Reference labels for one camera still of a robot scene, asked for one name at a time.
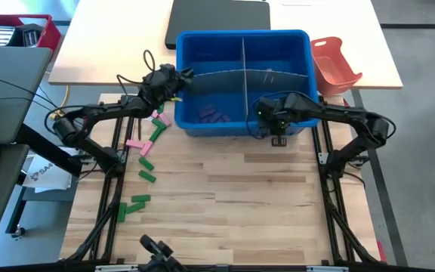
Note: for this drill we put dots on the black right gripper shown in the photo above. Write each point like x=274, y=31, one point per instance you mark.
x=281, y=111

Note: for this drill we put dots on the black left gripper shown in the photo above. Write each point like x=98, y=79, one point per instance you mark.
x=162, y=83

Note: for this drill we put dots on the teal foam blocks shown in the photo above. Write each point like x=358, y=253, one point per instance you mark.
x=206, y=109

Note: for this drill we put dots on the large blue plastic bin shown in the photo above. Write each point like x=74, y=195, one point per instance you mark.
x=210, y=56

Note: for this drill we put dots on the long grey slotted divider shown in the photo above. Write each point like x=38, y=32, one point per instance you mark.
x=221, y=81

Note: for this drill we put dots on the short grey slotted divider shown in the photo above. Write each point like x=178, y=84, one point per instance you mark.
x=244, y=53

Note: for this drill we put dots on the green wooden block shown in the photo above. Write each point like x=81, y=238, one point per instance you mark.
x=160, y=109
x=135, y=207
x=121, y=211
x=140, y=198
x=146, y=163
x=147, y=176
x=159, y=123
x=156, y=134

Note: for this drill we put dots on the orange plastic basket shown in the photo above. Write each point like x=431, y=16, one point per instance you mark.
x=334, y=68

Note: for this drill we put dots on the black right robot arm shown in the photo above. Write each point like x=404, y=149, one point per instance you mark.
x=353, y=115

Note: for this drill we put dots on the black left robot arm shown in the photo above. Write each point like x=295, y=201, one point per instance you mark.
x=104, y=111

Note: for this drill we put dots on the small yellow tag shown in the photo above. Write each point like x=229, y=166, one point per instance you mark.
x=176, y=99

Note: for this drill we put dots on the light wooden table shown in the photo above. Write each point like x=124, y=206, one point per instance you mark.
x=108, y=45

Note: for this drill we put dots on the black rectangular pad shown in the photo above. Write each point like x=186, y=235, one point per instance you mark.
x=217, y=15

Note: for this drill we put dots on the red plastic crate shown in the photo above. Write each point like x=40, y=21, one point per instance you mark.
x=49, y=36

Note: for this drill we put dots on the black support beam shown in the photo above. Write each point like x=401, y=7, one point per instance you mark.
x=40, y=147

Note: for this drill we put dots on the black toaster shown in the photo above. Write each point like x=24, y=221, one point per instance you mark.
x=30, y=36

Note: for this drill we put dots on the white printed paper sheet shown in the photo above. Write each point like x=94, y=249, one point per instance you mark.
x=47, y=175

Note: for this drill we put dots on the silver ribbed metal appliance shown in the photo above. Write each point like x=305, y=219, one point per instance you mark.
x=2, y=36

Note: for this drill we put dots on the silver aluminium bracket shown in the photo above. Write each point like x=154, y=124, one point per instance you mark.
x=115, y=268
x=327, y=269

